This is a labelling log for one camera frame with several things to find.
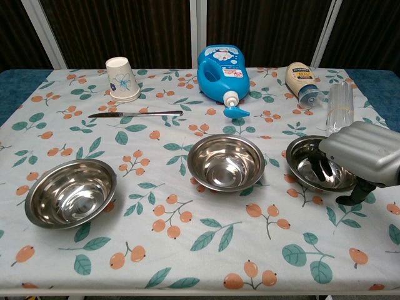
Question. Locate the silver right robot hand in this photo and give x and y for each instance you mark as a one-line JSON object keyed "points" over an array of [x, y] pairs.
{"points": [[362, 150]]}

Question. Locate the stainless steel bowl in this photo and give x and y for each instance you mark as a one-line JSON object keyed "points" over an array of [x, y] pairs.
{"points": [[70, 193], [225, 165], [300, 162]]}

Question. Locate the yellow rubber band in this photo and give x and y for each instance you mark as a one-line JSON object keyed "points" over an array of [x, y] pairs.
{"points": [[339, 109]]}

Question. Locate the mayonnaise squeeze bottle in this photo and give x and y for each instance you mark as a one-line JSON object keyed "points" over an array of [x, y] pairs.
{"points": [[300, 78]]}

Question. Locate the dark brown partition panel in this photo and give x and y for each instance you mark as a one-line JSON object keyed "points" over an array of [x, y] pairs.
{"points": [[125, 28], [15, 31], [262, 28], [368, 34]]}

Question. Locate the blue detergent pump bottle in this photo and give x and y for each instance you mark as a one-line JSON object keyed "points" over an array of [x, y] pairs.
{"points": [[218, 75]]}

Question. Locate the floral fruit print tablecloth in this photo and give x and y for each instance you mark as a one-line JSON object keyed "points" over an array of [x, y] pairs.
{"points": [[200, 237]]}

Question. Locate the steel table knife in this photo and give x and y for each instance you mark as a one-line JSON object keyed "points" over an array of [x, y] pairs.
{"points": [[137, 114]]}

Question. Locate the paper cup with blue flower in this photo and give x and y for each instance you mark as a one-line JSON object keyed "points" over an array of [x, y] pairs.
{"points": [[120, 79]]}

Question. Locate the white partition frame post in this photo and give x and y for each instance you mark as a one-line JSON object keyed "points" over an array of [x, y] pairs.
{"points": [[43, 34], [326, 31], [198, 31]]}

